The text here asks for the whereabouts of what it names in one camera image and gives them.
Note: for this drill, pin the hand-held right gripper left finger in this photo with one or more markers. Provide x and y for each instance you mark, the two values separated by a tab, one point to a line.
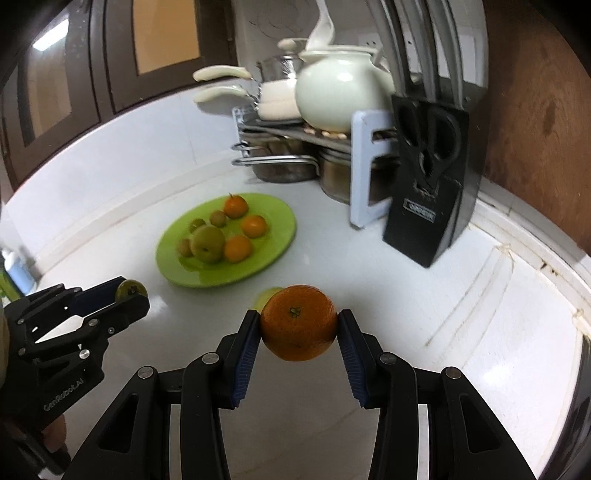
247	364

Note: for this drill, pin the white wall socket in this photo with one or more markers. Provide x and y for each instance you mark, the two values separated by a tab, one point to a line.
373	42

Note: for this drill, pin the white ceramic pot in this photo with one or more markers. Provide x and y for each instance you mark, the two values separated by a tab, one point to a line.
339	92

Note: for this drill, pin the orange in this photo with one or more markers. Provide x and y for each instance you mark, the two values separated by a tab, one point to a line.
238	249
298	323
255	226
235	206

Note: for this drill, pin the green plate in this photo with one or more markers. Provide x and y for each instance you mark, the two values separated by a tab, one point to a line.
272	230

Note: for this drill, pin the brown wooden cutting board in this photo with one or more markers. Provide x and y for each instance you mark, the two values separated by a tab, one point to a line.
531	115

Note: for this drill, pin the dark wooden cabinet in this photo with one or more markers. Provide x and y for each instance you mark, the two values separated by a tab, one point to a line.
92	55

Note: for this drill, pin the wooden trivet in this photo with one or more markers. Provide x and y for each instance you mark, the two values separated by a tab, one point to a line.
330	134

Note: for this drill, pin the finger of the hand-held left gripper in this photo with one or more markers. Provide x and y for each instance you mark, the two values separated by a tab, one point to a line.
124	318
97	295

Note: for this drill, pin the small brown fruit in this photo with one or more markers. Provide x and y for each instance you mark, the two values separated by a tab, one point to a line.
184	247
217	218

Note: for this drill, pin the black scissors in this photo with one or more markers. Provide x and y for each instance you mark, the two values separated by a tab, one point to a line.
429	134

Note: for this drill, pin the white-sided pot rack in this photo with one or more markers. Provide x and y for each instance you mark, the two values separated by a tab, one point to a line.
362	184

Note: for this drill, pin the black knife block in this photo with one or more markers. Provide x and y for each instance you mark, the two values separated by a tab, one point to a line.
429	221

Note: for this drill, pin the white ladle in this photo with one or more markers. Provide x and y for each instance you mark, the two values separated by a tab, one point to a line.
323	27

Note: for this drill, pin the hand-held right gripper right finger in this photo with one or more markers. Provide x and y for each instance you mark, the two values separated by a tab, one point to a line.
353	374

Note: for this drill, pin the small green fruit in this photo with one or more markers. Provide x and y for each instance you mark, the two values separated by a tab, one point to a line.
197	225
131	290

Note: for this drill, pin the blue-white plastic bottle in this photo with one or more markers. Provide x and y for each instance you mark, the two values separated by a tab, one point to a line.
14	272

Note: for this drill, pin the person's left hand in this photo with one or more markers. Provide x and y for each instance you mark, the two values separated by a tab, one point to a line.
55	429

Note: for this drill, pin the olive green apple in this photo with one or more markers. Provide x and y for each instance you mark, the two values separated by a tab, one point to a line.
207	243

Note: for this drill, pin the pale green apple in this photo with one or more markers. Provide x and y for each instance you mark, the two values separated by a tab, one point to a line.
268	296

